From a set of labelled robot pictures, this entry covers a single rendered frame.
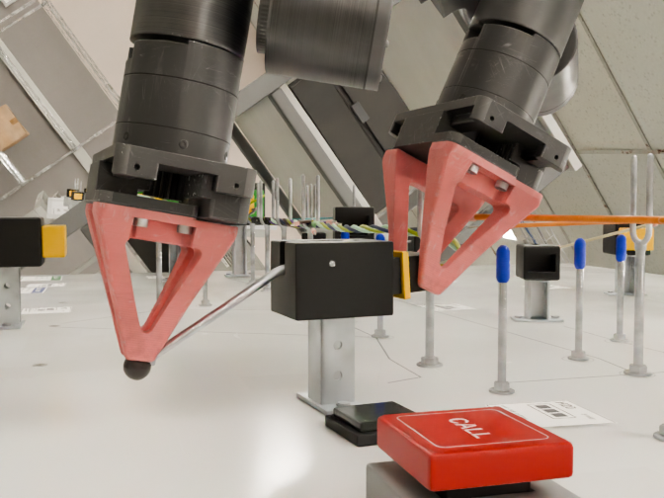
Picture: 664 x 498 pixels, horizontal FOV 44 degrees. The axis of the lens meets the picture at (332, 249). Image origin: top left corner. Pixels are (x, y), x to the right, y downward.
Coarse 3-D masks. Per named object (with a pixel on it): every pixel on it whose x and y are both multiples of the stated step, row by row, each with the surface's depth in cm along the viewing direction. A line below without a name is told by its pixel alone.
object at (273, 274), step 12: (264, 276) 43; (276, 276) 43; (252, 288) 43; (228, 300) 42; (240, 300) 42; (216, 312) 42; (192, 324) 42; (204, 324) 42; (180, 336) 41; (168, 348) 41
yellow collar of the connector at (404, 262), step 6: (396, 252) 45; (402, 252) 44; (402, 258) 44; (402, 264) 44; (408, 264) 44; (402, 270) 44; (408, 270) 44; (402, 276) 44; (408, 276) 44; (402, 282) 44; (408, 282) 44; (402, 288) 44; (408, 288) 44; (396, 294) 45; (402, 294) 44; (408, 294) 44
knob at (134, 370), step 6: (126, 360) 40; (126, 366) 40; (132, 366) 40; (138, 366) 40; (144, 366) 40; (150, 366) 41; (126, 372) 40; (132, 372) 40; (138, 372) 40; (144, 372) 40; (132, 378) 40; (138, 378) 40
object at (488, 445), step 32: (384, 416) 29; (416, 416) 29; (448, 416) 29; (480, 416) 29; (512, 416) 29; (384, 448) 28; (416, 448) 26; (448, 448) 25; (480, 448) 25; (512, 448) 25; (544, 448) 26; (448, 480) 25; (480, 480) 25; (512, 480) 25
